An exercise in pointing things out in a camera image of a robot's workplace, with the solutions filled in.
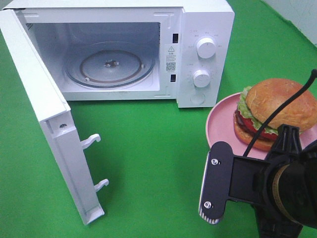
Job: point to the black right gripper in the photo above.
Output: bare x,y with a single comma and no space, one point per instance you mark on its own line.
282,189

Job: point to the pink round plate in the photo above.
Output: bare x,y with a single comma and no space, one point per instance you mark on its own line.
220,127

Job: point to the burger with lettuce and tomato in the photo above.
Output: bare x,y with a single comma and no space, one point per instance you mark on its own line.
258,102

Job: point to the round white door button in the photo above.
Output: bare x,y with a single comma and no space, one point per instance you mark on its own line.
197,99

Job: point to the white microwave door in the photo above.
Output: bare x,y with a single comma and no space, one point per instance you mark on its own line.
54,116

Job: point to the green table cloth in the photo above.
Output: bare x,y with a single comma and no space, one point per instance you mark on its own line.
152,152

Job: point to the lower white microwave knob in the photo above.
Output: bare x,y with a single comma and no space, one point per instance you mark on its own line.
201,78

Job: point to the white microwave knob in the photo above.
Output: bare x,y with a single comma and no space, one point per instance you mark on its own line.
206,47
201,78

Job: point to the upper white microwave knob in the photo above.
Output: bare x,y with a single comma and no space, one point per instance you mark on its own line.
206,47

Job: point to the white microwave oven body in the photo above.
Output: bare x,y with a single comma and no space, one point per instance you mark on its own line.
172,27

